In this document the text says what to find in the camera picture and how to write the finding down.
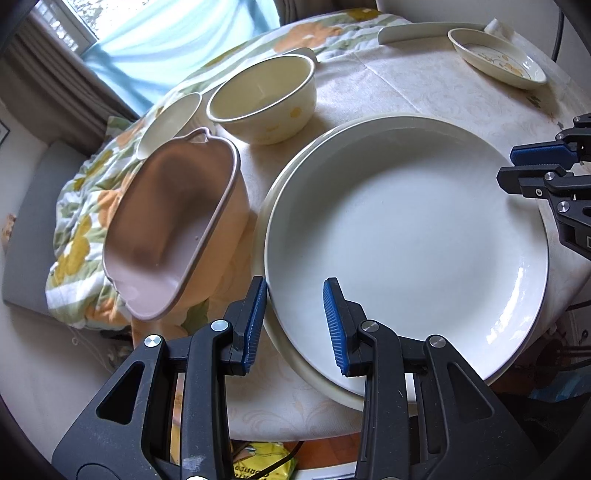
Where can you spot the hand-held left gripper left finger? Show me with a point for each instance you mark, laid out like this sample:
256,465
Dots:
256,318

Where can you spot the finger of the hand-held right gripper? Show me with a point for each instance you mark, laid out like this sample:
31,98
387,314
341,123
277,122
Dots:
540,154
521,180

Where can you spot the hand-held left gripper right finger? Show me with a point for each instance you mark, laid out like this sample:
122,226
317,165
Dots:
333,323

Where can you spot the large white plate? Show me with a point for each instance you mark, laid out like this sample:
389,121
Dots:
401,230

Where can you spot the pink rectangular dish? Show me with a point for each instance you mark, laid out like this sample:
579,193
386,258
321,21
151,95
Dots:
175,207

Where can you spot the cream bowl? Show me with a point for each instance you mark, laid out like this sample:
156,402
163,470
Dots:
263,124

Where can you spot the small white bowl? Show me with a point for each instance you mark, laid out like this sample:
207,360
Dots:
168,122

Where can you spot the oval floral dish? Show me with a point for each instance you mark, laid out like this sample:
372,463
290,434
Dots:
494,57

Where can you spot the yellow packet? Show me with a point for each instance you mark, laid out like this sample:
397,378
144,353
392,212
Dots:
263,461

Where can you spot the cream patterned tablecloth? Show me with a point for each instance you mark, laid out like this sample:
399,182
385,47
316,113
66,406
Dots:
392,87

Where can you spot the floral quilt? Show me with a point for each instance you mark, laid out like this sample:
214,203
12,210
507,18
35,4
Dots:
78,207

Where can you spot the blue plastic bag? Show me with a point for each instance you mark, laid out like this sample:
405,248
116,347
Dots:
549,392

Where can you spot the grey cushion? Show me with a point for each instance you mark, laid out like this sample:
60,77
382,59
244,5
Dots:
32,230

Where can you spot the light blue curtain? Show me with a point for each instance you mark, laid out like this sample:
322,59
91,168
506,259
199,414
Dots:
161,50

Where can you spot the brown curtain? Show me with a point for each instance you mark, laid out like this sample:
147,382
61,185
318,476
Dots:
55,92

